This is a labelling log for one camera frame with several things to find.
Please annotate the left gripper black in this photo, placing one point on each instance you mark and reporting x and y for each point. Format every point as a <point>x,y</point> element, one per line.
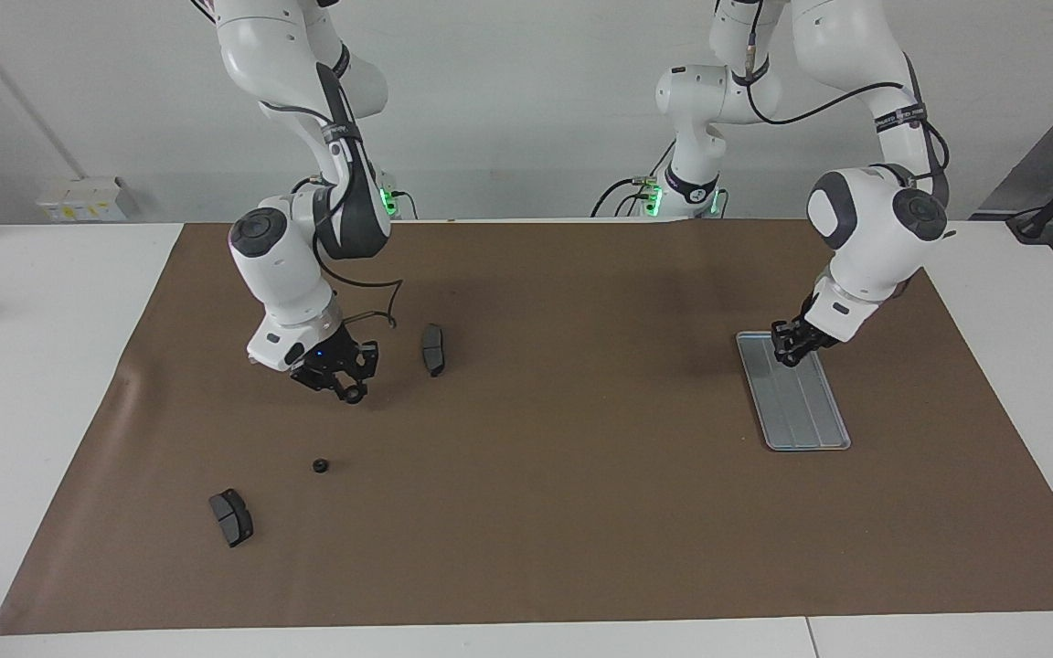
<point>814,336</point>

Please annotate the long dark brake pad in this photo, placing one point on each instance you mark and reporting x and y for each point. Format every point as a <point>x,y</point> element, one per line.
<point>433,349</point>

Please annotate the white wall socket box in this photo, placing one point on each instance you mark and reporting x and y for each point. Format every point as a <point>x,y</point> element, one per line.
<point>79,201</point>

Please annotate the silver metal tray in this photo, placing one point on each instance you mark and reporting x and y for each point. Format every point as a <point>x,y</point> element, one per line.
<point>805,411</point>

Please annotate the brown paper table mat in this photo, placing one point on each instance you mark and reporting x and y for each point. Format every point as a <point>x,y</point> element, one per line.
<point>581,512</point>

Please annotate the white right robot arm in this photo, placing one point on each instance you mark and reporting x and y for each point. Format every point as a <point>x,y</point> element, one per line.
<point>280,256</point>

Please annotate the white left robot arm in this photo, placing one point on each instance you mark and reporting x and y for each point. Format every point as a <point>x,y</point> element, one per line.
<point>874,228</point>

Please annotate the short dark brake pad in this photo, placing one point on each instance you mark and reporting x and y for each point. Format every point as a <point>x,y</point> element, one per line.
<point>230,517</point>

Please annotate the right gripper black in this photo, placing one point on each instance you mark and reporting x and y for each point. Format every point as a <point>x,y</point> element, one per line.
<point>330,352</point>

